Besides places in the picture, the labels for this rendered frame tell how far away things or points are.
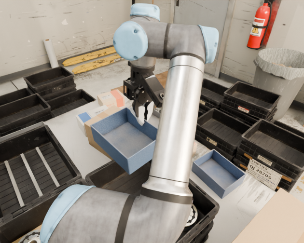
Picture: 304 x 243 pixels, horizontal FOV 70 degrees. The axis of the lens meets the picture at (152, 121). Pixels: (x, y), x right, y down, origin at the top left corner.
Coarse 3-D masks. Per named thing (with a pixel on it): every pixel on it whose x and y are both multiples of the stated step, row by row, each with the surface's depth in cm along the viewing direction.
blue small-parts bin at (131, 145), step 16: (128, 112) 78; (96, 128) 73; (112, 128) 78; (128, 128) 79; (144, 128) 75; (112, 144) 64; (128, 144) 73; (144, 144) 73; (128, 160) 60; (144, 160) 65
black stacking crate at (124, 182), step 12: (108, 168) 85; (120, 168) 90; (144, 168) 96; (96, 180) 84; (108, 180) 89; (120, 180) 91; (132, 180) 91; (144, 180) 91; (132, 192) 86; (192, 192) 79; (204, 204) 76; (204, 228) 75; (192, 240) 72
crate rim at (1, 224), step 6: (78, 180) 79; (84, 180) 79; (66, 186) 77; (54, 192) 75; (60, 192) 75; (48, 198) 73; (36, 204) 71; (24, 210) 70; (30, 210) 70; (12, 216) 68; (18, 216) 68; (0, 222) 67; (6, 222) 67
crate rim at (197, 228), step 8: (112, 160) 86; (104, 168) 83; (88, 176) 80; (88, 184) 78; (192, 184) 77; (200, 192) 75; (208, 200) 73; (216, 208) 70; (208, 216) 68; (200, 224) 66; (192, 232) 64; (184, 240) 62
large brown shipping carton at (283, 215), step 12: (276, 192) 78; (276, 204) 74; (288, 204) 74; (300, 204) 74; (264, 216) 71; (276, 216) 71; (288, 216) 71; (300, 216) 71; (252, 228) 68; (264, 228) 68; (276, 228) 68; (288, 228) 68; (300, 228) 68; (240, 240) 65; (252, 240) 65; (264, 240) 65; (276, 240) 65; (288, 240) 65; (300, 240) 65
